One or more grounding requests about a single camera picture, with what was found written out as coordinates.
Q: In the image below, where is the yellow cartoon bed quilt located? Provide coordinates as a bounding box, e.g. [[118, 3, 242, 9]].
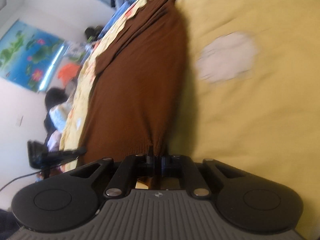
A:
[[58, 0, 320, 240]]

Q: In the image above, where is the blue quilted blanket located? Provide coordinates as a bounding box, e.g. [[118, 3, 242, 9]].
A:
[[98, 0, 134, 39]]

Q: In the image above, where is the brown knit sweater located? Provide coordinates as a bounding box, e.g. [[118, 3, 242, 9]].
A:
[[79, 0, 187, 164]]

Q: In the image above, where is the orange cloth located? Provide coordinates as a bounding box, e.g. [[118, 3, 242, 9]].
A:
[[57, 63, 81, 87]]

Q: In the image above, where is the white cloth bundle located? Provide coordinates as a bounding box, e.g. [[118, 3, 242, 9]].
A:
[[49, 100, 72, 133]]

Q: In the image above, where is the lotus flower wall picture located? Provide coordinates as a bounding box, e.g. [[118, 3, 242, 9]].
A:
[[1, 20, 67, 92]]

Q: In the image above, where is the dark plush toy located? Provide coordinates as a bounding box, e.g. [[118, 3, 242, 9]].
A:
[[84, 25, 103, 43]]

